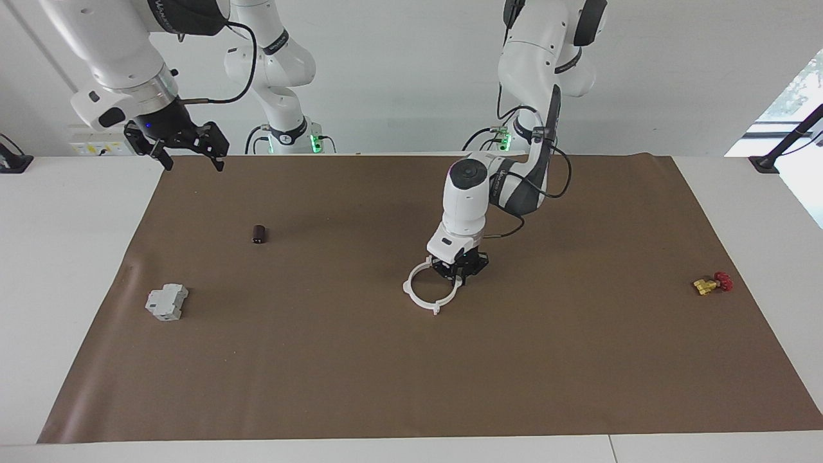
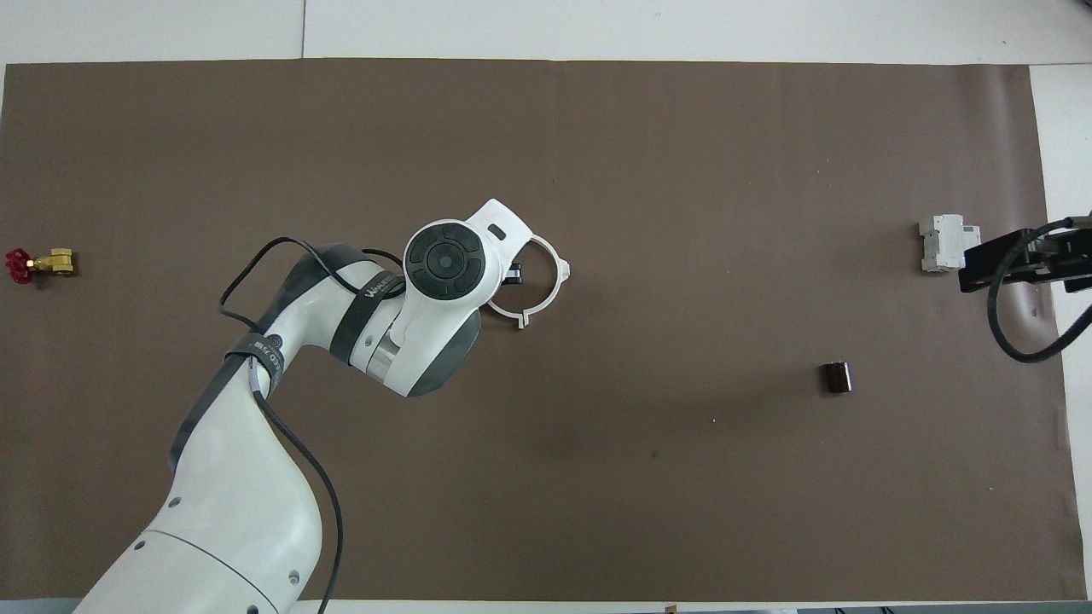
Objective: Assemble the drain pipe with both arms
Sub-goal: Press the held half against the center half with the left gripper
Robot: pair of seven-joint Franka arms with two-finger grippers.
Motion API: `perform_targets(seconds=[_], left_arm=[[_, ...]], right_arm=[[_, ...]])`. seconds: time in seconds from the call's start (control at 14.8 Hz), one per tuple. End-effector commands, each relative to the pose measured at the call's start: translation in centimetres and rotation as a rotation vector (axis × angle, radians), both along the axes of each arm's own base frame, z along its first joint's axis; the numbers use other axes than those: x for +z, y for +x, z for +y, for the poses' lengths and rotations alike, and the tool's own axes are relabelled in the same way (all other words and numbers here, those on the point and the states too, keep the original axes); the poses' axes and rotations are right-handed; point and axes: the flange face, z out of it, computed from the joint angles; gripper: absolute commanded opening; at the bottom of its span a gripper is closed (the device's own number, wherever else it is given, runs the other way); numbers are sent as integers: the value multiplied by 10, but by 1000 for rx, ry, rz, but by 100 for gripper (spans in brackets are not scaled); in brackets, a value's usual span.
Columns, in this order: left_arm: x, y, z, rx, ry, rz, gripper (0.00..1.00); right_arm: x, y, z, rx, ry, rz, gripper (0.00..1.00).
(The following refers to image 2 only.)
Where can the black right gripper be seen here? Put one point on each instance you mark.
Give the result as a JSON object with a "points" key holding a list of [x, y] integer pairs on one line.
{"points": [[1071, 256]]}

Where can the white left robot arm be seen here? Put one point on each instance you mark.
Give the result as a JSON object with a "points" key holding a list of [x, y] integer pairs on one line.
{"points": [[239, 512]]}

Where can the grey circuit breaker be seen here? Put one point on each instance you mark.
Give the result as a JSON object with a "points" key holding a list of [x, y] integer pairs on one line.
{"points": [[945, 243]]}

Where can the small dark cylinder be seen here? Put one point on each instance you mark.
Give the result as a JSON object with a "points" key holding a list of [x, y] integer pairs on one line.
{"points": [[836, 378]]}

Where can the brown paper table mat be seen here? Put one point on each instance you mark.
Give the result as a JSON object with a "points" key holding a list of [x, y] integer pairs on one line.
{"points": [[682, 477]]}

